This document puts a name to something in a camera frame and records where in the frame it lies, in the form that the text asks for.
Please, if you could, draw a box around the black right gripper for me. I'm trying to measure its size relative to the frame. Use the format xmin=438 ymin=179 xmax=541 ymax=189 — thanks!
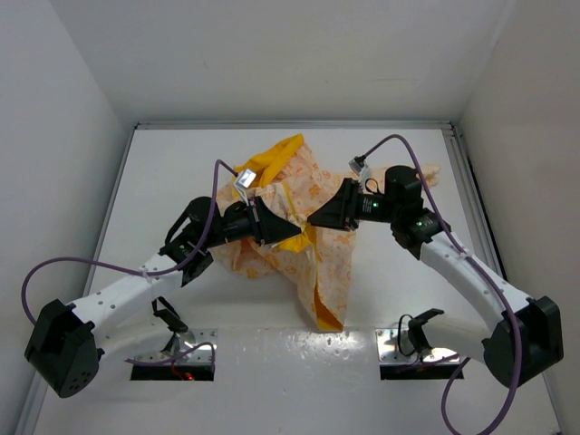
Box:
xmin=307 ymin=178 xmax=400 ymax=231

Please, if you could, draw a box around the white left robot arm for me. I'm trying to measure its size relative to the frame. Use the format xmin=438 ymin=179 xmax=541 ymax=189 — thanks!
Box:
xmin=24 ymin=197 xmax=301 ymax=399

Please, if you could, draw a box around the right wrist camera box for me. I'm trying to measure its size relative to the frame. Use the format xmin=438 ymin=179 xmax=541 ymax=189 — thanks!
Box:
xmin=349 ymin=155 xmax=372 ymax=183

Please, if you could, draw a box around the aluminium frame rail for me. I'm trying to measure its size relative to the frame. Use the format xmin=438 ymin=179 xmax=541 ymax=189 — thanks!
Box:
xmin=440 ymin=121 xmax=562 ymax=434
xmin=134 ymin=120 xmax=453 ymax=131

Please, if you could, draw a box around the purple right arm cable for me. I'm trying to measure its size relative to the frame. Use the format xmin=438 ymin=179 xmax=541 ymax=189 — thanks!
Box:
xmin=357 ymin=133 xmax=527 ymax=435

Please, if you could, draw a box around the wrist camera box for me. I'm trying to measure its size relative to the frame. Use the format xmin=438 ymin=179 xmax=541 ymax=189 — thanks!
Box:
xmin=349 ymin=155 xmax=372 ymax=183
xmin=234 ymin=169 xmax=256 ymax=190

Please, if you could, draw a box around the aluminium frame rail right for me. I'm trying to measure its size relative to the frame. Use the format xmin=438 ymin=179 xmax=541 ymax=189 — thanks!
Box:
xmin=440 ymin=121 xmax=562 ymax=434

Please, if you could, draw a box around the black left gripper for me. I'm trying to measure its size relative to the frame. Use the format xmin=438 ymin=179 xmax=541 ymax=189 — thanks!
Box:
xmin=201 ymin=194 xmax=300 ymax=247

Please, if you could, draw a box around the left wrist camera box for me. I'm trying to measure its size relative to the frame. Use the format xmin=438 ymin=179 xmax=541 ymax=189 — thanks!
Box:
xmin=234 ymin=169 xmax=256 ymax=190

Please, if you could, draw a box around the metal base plate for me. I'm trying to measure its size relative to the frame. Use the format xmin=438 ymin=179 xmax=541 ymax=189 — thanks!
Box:
xmin=128 ymin=328 xmax=218 ymax=371
xmin=375 ymin=328 xmax=462 ymax=368

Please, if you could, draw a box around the aluminium frame rail back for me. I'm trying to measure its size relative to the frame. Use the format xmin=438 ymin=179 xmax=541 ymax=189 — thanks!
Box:
xmin=134 ymin=120 xmax=453 ymax=131

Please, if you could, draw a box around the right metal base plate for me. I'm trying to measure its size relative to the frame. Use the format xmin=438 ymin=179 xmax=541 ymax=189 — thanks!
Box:
xmin=375 ymin=328 xmax=462 ymax=368

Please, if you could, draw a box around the orange patterned yellow-lined jacket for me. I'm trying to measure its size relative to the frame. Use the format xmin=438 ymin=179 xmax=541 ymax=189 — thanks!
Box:
xmin=208 ymin=133 xmax=441 ymax=333

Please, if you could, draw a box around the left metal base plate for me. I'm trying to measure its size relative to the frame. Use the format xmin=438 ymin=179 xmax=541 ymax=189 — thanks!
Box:
xmin=128 ymin=328 xmax=218 ymax=371

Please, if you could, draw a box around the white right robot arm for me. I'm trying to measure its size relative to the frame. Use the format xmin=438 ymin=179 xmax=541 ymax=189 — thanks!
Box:
xmin=307 ymin=166 xmax=564 ymax=387

